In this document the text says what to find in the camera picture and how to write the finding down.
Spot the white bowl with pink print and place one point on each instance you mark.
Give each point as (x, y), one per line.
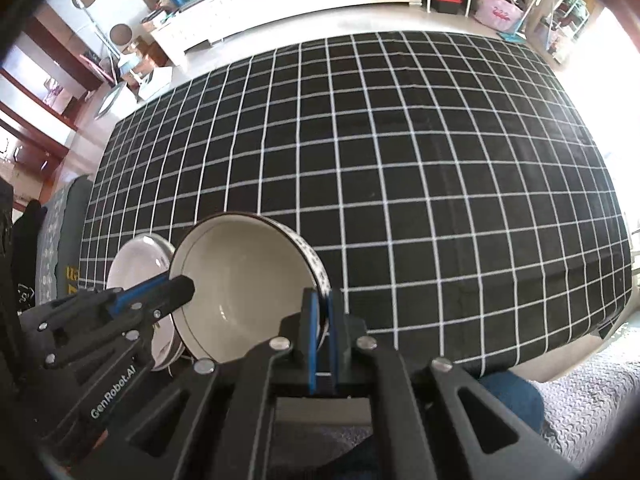
(165, 347)

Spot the black cloth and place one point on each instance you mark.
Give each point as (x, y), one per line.
(27, 250)

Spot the pink bag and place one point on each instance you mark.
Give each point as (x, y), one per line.
(500, 9)

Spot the black white checked tablecloth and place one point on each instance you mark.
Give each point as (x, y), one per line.
(400, 185)

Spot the person's leg in blue jeans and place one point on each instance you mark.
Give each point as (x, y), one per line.
(515, 400)

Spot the white mop bucket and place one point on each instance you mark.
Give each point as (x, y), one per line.
(155, 82)

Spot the white mop pole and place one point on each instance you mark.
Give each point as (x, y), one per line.
(97, 30)

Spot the grey patterned blanket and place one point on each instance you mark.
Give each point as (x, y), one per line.
(62, 240)

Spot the white plastic bin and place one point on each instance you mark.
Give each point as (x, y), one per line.
(114, 101)

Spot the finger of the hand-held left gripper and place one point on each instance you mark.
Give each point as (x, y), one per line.
(120, 342)
(150, 292)

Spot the grey textured sofa cover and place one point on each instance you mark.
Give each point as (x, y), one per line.
(585, 410)

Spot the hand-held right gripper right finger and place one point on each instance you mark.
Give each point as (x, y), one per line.
(334, 350)

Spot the red-brown wooden door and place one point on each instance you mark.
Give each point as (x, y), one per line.
(60, 55)
(35, 145)

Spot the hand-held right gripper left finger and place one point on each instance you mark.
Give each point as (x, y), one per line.
(314, 350)

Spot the white television cabinet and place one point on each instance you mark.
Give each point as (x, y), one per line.
(250, 5)

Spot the dark patterned bowl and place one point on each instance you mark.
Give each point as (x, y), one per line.
(240, 285)

